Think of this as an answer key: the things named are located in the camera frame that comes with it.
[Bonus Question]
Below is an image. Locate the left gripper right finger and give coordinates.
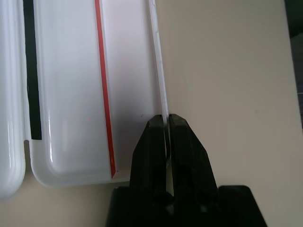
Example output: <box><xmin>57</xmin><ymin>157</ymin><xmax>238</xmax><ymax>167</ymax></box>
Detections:
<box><xmin>169</xmin><ymin>113</ymin><xmax>219</xmax><ymax>197</ymax></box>

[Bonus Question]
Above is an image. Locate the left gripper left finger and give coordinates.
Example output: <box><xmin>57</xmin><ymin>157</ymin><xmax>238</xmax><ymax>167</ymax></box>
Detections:
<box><xmin>129</xmin><ymin>114</ymin><xmax>171</xmax><ymax>193</ymax></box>

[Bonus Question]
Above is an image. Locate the white hinged pencil case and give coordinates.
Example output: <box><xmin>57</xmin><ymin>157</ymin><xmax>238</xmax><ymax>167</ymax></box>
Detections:
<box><xmin>0</xmin><ymin>0</ymin><xmax>176</xmax><ymax>201</ymax></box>

